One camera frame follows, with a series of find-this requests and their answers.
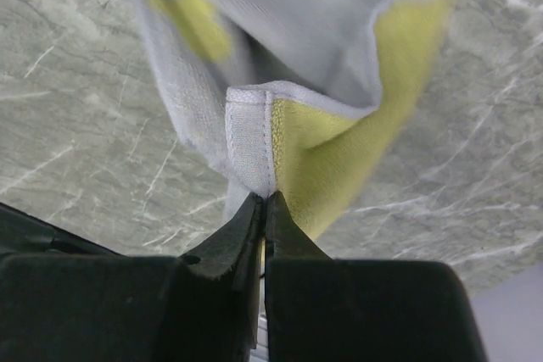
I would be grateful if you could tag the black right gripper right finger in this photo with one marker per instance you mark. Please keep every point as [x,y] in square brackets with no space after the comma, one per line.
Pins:
[324,309]

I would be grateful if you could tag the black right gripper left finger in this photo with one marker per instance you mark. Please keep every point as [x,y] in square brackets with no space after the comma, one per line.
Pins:
[64,298]

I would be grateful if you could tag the grey yellow frog towel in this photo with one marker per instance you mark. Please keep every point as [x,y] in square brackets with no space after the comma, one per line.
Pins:
[300,97]

